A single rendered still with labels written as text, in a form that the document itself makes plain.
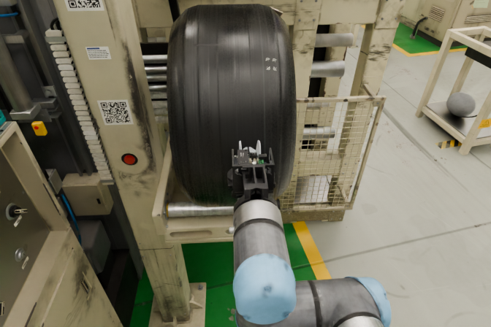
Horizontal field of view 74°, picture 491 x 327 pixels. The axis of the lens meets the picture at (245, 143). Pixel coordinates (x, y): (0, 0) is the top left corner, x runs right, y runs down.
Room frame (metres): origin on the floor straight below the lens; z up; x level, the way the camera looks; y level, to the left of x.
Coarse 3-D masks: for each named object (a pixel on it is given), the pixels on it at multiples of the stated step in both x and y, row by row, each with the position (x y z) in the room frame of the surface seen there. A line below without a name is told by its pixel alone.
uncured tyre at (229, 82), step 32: (192, 32) 0.71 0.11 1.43; (224, 32) 0.71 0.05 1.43; (256, 32) 0.71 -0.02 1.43; (288, 32) 0.77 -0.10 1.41; (192, 64) 0.63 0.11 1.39; (224, 64) 0.64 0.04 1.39; (256, 64) 0.64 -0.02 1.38; (288, 64) 0.66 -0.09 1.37; (192, 96) 0.59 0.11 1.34; (224, 96) 0.59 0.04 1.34; (256, 96) 0.59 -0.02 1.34; (288, 96) 0.61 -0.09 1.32; (192, 128) 0.55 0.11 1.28; (224, 128) 0.55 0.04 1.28; (256, 128) 0.56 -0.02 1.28; (288, 128) 0.58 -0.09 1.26; (192, 160) 0.53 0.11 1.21; (224, 160) 0.53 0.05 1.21; (288, 160) 0.56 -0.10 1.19; (192, 192) 0.54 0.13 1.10; (224, 192) 0.54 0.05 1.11
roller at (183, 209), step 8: (168, 208) 0.65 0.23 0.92; (176, 208) 0.65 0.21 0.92; (184, 208) 0.65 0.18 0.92; (192, 208) 0.65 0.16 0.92; (200, 208) 0.65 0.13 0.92; (208, 208) 0.65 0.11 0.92; (216, 208) 0.65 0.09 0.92; (224, 208) 0.65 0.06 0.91; (232, 208) 0.65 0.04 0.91; (168, 216) 0.65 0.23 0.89; (176, 216) 0.64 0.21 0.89; (184, 216) 0.64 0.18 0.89
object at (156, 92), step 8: (144, 48) 1.24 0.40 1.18; (152, 48) 1.24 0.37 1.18; (160, 48) 1.24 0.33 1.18; (144, 56) 1.12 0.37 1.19; (152, 56) 1.12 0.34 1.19; (160, 56) 1.12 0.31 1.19; (144, 64) 1.24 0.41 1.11; (152, 64) 1.24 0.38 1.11; (160, 64) 1.24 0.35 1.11; (152, 72) 1.11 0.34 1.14; (160, 72) 1.11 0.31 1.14; (152, 80) 1.12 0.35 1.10; (160, 80) 1.12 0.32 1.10; (152, 88) 1.10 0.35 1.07; (160, 88) 1.11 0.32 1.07; (152, 96) 1.11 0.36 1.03; (160, 96) 1.12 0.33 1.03; (160, 104) 1.11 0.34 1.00; (160, 112) 1.12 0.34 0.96; (160, 120) 1.11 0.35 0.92
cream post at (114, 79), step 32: (128, 0) 0.81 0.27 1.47; (64, 32) 0.71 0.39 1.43; (96, 32) 0.71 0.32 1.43; (128, 32) 0.75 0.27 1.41; (96, 64) 0.71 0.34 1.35; (128, 64) 0.71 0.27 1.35; (96, 96) 0.71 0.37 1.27; (128, 96) 0.71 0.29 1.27; (128, 128) 0.71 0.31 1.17; (160, 160) 0.79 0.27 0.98; (128, 192) 0.71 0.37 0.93; (160, 256) 0.71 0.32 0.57; (160, 288) 0.71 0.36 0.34
